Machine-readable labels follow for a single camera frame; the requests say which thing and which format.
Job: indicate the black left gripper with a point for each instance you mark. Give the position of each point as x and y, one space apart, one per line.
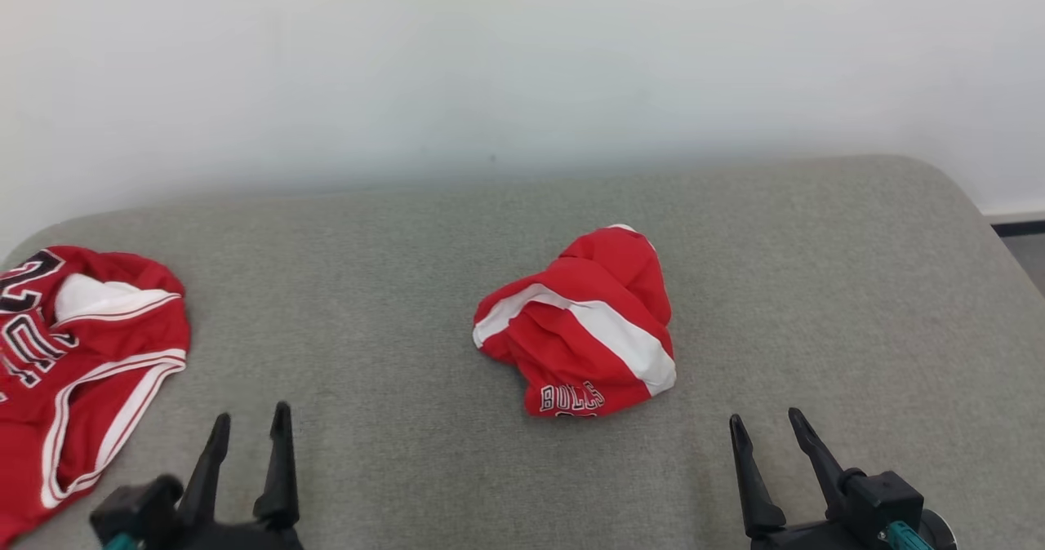
237 538

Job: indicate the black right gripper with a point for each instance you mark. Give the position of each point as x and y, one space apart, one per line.
816 538

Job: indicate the red Bulls basketball jersey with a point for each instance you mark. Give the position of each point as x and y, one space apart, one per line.
90 354

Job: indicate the red Bulls basketball shorts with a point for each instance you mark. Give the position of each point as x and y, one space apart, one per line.
571 346

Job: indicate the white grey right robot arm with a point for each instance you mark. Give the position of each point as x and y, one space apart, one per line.
940 532

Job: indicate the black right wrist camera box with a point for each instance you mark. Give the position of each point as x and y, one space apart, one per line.
886 497

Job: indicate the black wall baseboard strip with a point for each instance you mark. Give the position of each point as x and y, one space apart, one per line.
1016 227

